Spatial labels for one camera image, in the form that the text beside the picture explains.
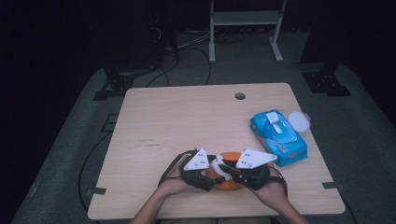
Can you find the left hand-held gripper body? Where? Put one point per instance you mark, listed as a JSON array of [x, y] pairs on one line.
[[197, 161]]

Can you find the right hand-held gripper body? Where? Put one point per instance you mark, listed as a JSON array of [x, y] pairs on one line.
[[252, 160]]

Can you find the orange plush toy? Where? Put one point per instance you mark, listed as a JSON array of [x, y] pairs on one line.
[[230, 155]]

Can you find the white wet wipe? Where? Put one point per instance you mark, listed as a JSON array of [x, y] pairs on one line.
[[219, 163]]

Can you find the blue wet wipe pack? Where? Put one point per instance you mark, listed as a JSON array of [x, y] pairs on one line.
[[280, 137]]

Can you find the person's left hand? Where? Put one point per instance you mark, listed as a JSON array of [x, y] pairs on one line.
[[172, 185]]

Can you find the person's right hand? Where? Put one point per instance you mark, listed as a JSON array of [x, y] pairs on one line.
[[272, 193]]

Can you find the black tape strip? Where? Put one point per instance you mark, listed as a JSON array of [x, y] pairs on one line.
[[97, 190], [332, 185]]

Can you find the black tape floor outline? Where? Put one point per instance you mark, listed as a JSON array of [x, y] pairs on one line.
[[106, 124]]

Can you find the black stand base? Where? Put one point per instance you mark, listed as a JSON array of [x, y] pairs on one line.
[[116, 84], [325, 82]]

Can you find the white metal stand frame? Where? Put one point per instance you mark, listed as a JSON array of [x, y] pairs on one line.
[[246, 18]]

